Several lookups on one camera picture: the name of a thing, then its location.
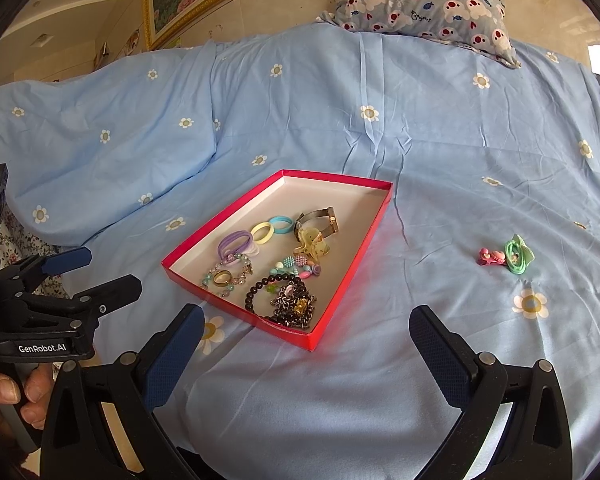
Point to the person's left hand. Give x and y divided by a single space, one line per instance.
37 395

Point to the gold mesh band wristwatch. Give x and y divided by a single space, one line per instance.
332 220

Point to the grey cartoon print pillow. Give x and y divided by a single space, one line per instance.
430 5

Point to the red shallow box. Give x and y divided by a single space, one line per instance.
352 200

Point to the pink hair clip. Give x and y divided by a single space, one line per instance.
490 257

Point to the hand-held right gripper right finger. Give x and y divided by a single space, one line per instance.
440 360

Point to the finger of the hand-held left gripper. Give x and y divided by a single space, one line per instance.
112 292
67 260

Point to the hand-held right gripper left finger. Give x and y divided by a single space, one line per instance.
176 360

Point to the blue flowered bedsheet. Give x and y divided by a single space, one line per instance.
330 135

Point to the yellow hair claw clip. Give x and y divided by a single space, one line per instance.
312 247

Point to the floral cloth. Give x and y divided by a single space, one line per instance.
20 250

